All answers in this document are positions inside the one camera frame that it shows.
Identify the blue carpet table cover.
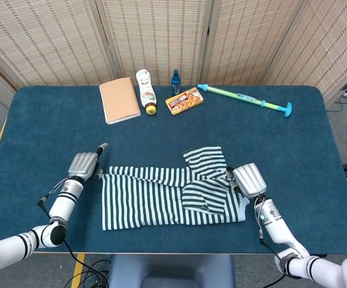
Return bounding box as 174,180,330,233
0,85,347,254

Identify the white bottle yellow cap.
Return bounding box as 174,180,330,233
135,68,158,115

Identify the green white striped t-shirt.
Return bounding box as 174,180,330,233
101,146,251,231

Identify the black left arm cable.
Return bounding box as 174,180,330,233
37,196,111,288

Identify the yellow curry box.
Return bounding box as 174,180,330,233
165,86,204,116

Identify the floor cable bundle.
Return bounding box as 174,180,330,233
62,256,113,288

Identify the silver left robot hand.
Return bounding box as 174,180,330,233
67,143,108,181

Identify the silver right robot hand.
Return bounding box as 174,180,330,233
225,163,267,199

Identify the green blue water gun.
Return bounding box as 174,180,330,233
197,83,293,118

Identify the brown spiral notebook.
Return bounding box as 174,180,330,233
98,77,142,125

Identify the blue spray bottle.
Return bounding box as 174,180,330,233
170,69,182,97

